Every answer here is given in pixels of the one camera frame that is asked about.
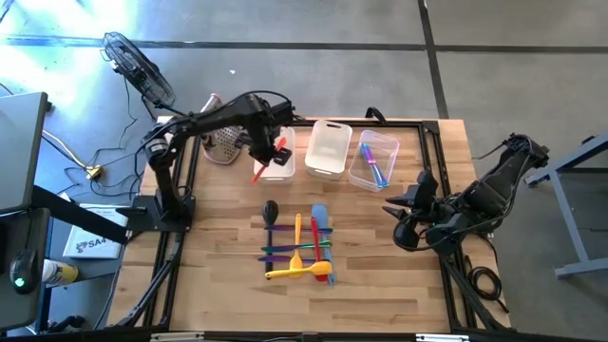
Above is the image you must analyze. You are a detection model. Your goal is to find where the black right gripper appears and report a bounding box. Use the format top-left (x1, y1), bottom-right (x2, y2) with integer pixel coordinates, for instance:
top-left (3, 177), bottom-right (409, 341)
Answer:
top-left (382, 170), bottom-right (457, 256)

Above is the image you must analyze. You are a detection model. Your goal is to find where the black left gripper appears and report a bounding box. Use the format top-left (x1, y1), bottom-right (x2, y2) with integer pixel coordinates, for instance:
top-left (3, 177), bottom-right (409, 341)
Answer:
top-left (249, 121), bottom-right (294, 167)

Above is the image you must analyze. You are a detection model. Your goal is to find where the orange silicone spatula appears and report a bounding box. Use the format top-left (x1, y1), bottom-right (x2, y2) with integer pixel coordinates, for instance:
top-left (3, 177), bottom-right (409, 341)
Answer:
top-left (250, 136), bottom-right (288, 185)

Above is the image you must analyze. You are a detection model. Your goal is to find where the black slotted spoon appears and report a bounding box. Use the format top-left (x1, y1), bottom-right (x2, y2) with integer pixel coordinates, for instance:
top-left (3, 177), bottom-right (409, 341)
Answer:
top-left (261, 199), bottom-right (279, 281)

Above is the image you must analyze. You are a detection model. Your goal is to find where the slim yellow silicone spatula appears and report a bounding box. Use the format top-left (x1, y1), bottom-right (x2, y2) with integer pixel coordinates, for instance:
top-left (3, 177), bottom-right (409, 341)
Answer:
top-left (289, 213), bottom-right (304, 272)

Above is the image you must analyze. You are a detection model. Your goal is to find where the wide yellow silicone spatula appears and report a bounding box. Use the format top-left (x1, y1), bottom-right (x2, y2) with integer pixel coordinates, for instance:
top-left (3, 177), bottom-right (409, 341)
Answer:
top-left (263, 260), bottom-right (333, 281)

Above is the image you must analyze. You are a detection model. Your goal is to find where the white plastic bin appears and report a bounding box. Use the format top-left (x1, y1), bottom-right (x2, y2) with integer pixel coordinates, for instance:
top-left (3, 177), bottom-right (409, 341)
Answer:
top-left (304, 119), bottom-right (353, 181)
top-left (253, 126), bottom-right (296, 185)

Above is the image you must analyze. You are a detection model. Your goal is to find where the clear plastic bin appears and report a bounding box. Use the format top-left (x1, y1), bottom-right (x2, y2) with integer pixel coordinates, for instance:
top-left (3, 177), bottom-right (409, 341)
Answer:
top-left (348, 129), bottom-right (401, 193)

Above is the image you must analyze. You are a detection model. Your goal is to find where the blue silicone spoon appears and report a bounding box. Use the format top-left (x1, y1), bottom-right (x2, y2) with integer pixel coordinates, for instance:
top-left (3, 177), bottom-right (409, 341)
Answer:
top-left (311, 202), bottom-right (337, 286)

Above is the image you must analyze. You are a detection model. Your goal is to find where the black floor fan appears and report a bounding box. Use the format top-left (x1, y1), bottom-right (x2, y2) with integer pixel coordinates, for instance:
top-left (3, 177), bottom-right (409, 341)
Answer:
top-left (101, 31), bottom-right (178, 110)

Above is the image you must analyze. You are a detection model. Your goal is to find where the white cardboard box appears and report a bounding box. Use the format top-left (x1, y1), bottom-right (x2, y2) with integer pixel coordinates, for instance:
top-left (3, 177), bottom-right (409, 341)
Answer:
top-left (63, 203), bottom-right (129, 260)

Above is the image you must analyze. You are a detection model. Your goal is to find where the black desk beam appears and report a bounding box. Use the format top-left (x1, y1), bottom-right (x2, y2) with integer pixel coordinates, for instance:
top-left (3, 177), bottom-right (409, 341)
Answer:
top-left (31, 184), bottom-right (130, 246)

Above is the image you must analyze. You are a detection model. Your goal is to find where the yellow white can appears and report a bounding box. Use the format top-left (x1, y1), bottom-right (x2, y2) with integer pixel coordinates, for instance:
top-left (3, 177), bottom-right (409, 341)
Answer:
top-left (41, 258), bottom-right (80, 287)

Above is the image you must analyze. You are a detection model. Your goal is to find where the grey flat monitor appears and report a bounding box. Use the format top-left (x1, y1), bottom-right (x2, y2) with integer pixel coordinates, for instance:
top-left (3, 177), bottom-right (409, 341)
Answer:
top-left (0, 91), bottom-right (49, 214)

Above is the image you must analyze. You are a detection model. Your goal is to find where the black desk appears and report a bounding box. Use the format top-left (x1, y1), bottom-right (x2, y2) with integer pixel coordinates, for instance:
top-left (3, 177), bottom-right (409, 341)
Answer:
top-left (0, 207), bottom-right (51, 329)

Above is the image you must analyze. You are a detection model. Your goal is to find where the black computer mouse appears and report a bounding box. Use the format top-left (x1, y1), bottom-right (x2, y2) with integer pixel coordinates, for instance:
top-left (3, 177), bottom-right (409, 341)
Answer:
top-left (9, 249), bottom-right (40, 295)

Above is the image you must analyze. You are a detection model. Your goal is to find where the metal box grater pink handle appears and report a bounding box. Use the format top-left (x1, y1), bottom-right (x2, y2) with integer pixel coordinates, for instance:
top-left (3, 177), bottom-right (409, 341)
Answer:
top-left (198, 93), bottom-right (248, 166)

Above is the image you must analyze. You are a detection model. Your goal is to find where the black aluminium table frame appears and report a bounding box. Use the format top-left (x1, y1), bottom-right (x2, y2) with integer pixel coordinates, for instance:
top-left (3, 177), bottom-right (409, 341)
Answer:
top-left (111, 116), bottom-right (512, 333)

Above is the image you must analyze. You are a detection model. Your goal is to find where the coiled black cable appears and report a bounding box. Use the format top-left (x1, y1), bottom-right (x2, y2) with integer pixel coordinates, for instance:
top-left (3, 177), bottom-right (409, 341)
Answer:
top-left (466, 255), bottom-right (510, 314)

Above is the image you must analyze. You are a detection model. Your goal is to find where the silver bracket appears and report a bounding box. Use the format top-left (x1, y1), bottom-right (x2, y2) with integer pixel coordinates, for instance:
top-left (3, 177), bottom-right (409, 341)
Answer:
top-left (415, 333), bottom-right (471, 342)
top-left (150, 332), bottom-right (205, 342)

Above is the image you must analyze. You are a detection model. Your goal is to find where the black floor cable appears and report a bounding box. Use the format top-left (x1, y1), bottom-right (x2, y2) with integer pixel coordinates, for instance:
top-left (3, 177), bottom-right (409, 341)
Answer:
top-left (61, 77), bottom-right (191, 199)

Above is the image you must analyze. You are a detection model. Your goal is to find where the grey metal table frame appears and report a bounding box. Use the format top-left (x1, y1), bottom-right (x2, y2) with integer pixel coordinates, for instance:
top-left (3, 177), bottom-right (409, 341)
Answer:
top-left (524, 132), bottom-right (608, 279)

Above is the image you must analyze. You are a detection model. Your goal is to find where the white floor cable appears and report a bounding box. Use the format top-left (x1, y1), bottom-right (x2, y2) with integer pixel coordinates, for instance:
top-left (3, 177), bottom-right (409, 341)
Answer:
top-left (41, 128), bottom-right (94, 172)

